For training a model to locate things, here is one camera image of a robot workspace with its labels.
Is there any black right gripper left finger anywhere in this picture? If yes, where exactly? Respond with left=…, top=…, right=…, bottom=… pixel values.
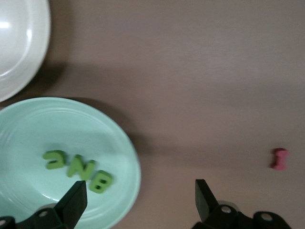
left=0, top=180, right=88, bottom=229

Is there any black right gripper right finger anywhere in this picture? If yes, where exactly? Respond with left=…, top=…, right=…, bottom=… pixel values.
left=192, top=178, right=290, bottom=229

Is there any green letter B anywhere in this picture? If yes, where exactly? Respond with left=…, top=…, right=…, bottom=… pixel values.
left=88, top=169, right=114, bottom=194

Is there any green letter N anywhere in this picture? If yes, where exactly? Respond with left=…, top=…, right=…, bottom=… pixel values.
left=66, top=154, right=96, bottom=181

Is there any green letter J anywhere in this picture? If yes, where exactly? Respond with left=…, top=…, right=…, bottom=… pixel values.
left=42, top=150, right=67, bottom=170

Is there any red letter I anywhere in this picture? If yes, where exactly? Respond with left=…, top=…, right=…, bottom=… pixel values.
left=271, top=147, right=288, bottom=171

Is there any light green plate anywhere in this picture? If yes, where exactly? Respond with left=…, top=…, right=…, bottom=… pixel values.
left=0, top=96, right=142, bottom=229

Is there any brown table cover sheet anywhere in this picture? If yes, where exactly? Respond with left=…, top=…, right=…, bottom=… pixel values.
left=0, top=0, right=305, bottom=229

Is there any pale beige plate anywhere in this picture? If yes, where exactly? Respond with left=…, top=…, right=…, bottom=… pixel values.
left=0, top=0, right=51, bottom=103

